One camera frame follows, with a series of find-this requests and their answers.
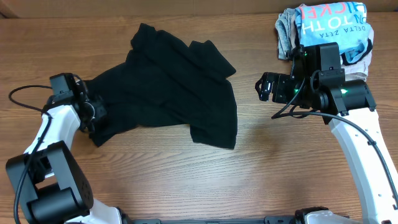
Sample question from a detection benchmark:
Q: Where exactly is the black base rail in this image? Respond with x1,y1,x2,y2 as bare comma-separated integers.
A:
132,215,303,224

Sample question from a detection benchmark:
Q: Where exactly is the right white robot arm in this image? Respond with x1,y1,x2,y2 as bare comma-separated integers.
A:
255,42,397,223

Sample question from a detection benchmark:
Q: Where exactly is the grey folded garment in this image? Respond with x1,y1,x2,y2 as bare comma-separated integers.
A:
275,8,299,60

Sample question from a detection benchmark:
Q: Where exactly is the black t-shirt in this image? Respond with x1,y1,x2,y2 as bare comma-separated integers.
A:
86,24,238,149

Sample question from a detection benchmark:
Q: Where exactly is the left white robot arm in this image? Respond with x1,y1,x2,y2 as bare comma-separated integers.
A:
6,73,132,224

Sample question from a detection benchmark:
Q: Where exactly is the light blue printed t-shirt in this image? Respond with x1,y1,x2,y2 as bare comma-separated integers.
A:
295,2,373,64

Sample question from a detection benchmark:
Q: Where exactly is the beige folded garment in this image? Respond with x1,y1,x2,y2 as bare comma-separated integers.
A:
340,46,373,81

